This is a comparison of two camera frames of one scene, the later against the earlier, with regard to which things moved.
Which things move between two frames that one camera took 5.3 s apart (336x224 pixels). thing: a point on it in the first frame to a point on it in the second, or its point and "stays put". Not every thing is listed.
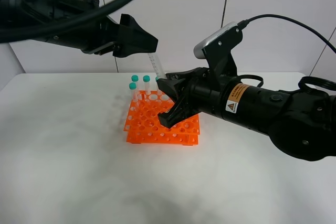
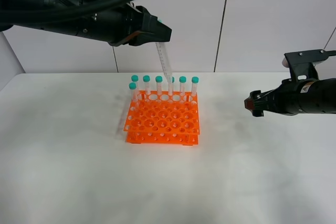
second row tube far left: (132, 86) stays put
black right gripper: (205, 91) to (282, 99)
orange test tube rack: (142, 125) stays put
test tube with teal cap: (157, 66) to (164, 60)
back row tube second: (146, 79) stays put
